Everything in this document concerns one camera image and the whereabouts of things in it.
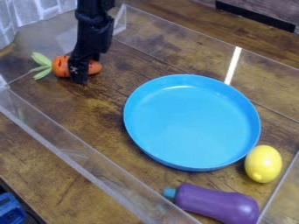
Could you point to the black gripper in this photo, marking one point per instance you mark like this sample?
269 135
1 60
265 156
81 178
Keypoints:
93 36

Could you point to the yellow toy lemon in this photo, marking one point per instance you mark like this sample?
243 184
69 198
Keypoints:
263 164

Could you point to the dark baseboard strip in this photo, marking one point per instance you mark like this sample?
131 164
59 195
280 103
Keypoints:
255 16

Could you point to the purple toy eggplant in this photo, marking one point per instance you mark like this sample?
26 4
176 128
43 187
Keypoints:
228 207

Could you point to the white patterned curtain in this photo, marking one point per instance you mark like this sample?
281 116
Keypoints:
21 12

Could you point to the clear acrylic enclosure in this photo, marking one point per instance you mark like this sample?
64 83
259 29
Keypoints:
67 156

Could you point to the blue round tray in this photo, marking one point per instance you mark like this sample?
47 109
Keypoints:
191 122

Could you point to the blue object at corner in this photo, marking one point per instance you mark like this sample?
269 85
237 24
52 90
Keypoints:
12 213

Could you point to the orange toy carrot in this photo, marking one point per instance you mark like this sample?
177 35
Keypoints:
56 66

